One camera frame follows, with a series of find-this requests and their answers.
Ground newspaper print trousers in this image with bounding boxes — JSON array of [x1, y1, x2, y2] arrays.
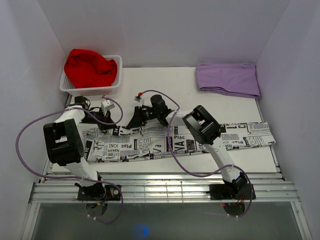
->
[[82, 122, 276, 163]]

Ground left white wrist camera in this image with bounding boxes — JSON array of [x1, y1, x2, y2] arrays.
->
[[100, 95, 115, 113]]

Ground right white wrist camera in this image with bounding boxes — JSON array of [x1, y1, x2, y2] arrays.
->
[[134, 92, 145, 107]]

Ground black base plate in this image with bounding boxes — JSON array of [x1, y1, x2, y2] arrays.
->
[[75, 183, 121, 202], [207, 183, 256, 200]]

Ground white plastic basket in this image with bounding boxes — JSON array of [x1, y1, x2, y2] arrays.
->
[[59, 55, 123, 96]]

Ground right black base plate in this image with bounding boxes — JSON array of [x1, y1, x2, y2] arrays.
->
[[207, 183, 256, 200]]

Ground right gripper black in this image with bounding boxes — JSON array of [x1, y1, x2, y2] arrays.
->
[[126, 106, 160, 130]]

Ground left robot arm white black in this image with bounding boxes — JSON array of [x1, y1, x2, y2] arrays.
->
[[43, 96, 117, 201]]

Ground red trousers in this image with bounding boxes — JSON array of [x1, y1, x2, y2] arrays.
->
[[64, 49, 118, 89]]

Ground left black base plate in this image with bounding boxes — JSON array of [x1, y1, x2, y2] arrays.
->
[[75, 183, 121, 202]]

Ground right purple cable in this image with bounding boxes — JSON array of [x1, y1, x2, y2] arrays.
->
[[138, 89, 254, 219]]

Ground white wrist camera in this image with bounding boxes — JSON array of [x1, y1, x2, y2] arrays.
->
[[100, 95, 115, 113], [134, 92, 145, 107]]

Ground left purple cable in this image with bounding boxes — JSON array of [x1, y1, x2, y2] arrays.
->
[[15, 96, 125, 224]]

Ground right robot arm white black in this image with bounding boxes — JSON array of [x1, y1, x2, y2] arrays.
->
[[125, 94, 255, 202]]

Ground purple cable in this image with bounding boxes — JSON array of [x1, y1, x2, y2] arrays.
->
[[15, 96, 125, 224], [138, 89, 254, 219]]

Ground folded purple trousers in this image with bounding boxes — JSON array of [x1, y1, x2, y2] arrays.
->
[[195, 63, 261, 99]]

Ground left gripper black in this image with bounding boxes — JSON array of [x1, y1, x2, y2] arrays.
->
[[79, 108, 117, 132]]

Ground aluminium rail frame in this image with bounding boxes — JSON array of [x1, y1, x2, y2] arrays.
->
[[29, 147, 300, 204]]

